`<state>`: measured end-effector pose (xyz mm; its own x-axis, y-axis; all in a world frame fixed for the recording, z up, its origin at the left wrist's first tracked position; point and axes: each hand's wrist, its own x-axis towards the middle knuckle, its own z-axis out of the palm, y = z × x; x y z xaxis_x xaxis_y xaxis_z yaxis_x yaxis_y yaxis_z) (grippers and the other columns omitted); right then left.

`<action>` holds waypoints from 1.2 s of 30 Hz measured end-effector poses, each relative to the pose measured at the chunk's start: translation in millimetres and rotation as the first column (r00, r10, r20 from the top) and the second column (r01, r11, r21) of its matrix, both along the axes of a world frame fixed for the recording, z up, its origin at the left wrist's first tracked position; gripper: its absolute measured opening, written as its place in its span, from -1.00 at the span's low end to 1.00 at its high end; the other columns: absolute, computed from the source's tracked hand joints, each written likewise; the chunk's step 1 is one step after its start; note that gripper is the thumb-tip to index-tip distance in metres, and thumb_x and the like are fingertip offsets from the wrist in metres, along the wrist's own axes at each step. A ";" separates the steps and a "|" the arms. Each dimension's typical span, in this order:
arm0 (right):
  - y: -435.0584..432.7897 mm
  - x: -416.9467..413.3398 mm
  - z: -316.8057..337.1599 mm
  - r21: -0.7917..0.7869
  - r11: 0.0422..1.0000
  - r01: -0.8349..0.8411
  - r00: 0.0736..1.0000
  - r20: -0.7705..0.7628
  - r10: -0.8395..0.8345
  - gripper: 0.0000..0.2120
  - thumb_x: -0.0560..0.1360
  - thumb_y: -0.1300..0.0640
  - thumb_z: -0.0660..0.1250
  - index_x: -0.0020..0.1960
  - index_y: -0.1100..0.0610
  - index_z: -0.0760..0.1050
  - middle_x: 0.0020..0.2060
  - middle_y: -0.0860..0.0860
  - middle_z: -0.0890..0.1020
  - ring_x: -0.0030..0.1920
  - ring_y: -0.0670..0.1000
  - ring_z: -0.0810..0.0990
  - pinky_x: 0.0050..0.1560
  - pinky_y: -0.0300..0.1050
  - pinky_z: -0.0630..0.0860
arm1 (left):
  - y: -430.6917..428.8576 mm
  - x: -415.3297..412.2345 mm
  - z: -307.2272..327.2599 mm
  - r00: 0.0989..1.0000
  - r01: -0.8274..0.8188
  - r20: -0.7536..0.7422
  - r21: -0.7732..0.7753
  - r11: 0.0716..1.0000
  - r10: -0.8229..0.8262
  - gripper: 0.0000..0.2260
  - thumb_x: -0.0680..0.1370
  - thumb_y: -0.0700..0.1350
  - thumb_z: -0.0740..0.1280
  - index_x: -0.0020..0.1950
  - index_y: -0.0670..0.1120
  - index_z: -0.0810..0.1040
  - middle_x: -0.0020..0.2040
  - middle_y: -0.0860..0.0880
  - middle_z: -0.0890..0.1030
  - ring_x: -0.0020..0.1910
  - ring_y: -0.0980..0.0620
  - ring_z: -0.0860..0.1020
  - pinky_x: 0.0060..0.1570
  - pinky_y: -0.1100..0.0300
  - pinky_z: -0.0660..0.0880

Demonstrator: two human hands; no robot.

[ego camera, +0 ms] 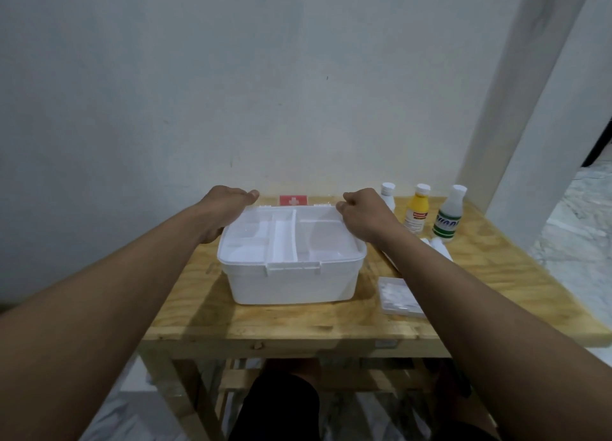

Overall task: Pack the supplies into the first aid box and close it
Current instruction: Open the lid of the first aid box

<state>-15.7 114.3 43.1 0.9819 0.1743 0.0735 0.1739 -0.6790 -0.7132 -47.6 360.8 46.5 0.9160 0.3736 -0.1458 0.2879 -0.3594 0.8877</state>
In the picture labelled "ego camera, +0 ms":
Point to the person's right hand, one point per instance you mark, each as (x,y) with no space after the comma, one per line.
(368,216)

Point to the person's left hand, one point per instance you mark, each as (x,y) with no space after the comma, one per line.
(224,211)

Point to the white bottle red label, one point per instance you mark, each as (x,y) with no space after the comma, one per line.
(388,192)

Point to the yellow bottle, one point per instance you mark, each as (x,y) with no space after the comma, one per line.
(416,211)

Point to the white bottle green label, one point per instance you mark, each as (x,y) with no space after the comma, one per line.
(447,221)

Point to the clear bag of cotton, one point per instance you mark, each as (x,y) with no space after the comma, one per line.
(397,297)

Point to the white first aid box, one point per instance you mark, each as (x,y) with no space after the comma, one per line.
(291,285)

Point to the person's left forearm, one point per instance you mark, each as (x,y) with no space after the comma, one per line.
(95,321)

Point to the person's right forearm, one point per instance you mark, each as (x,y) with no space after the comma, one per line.
(502,340)

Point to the person's left leg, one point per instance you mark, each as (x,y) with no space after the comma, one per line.
(306,369)

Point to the person's black shorts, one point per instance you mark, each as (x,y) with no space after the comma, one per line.
(277,412)

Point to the wooden table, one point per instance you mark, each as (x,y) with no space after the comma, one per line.
(287,321)

